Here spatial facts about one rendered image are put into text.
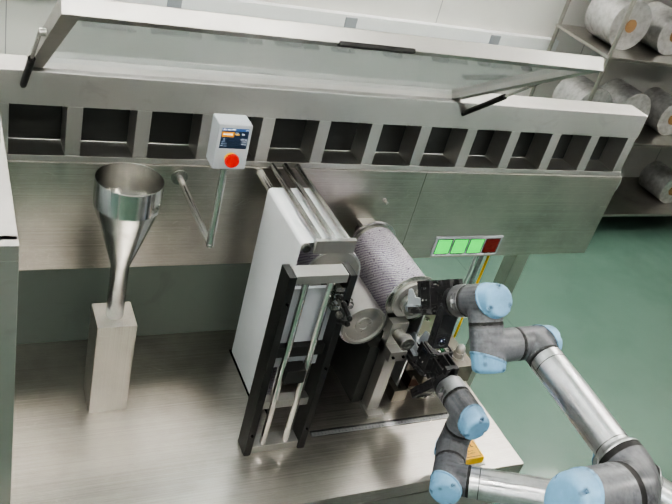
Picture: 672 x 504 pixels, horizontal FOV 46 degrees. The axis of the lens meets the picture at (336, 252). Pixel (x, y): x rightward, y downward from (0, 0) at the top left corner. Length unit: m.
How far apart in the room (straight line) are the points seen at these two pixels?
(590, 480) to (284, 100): 1.10
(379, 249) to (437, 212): 0.33
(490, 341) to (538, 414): 2.24
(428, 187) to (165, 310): 0.81
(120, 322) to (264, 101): 0.62
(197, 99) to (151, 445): 0.82
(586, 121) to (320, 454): 1.25
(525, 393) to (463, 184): 1.86
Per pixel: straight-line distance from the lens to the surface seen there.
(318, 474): 2.00
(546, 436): 3.84
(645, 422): 4.26
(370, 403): 2.17
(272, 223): 1.92
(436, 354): 2.03
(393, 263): 2.04
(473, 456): 2.17
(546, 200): 2.57
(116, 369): 1.95
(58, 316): 2.16
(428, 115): 2.16
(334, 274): 1.68
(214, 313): 2.27
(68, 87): 1.83
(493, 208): 2.46
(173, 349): 2.23
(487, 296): 1.68
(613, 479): 1.54
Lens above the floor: 2.36
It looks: 32 degrees down
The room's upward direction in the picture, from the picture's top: 16 degrees clockwise
